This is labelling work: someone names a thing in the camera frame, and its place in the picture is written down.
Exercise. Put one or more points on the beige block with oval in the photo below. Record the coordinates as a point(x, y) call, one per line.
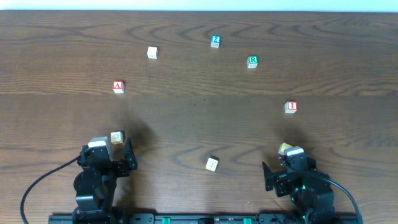
point(117, 137)

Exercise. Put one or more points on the blue number 2 block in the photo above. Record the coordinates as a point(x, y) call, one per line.
point(215, 41)

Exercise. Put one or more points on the red letter A block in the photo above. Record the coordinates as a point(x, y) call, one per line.
point(118, 87)

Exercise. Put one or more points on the beige block with pattern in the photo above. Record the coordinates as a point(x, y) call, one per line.
point(212, 164)

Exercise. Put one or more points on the green letter R block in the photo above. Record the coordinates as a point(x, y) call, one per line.
point(252, 61)

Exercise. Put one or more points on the black mounting rail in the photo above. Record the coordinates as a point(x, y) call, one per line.
point(148, 218)

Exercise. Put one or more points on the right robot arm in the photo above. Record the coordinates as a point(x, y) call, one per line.
point(307, 188)

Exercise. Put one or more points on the yellow wooden block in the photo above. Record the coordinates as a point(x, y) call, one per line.
point(284, 148)

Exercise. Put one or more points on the plain white wooden block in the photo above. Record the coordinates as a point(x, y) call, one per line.
point(152, 52)

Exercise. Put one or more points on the red letter I block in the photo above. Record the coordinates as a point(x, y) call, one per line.
point(290, 107)

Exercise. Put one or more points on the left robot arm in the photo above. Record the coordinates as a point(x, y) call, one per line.
point(96, 184)

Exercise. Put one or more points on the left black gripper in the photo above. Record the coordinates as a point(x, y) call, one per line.
point(116, 166)

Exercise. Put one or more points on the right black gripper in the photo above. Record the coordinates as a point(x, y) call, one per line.
point(282, 179)

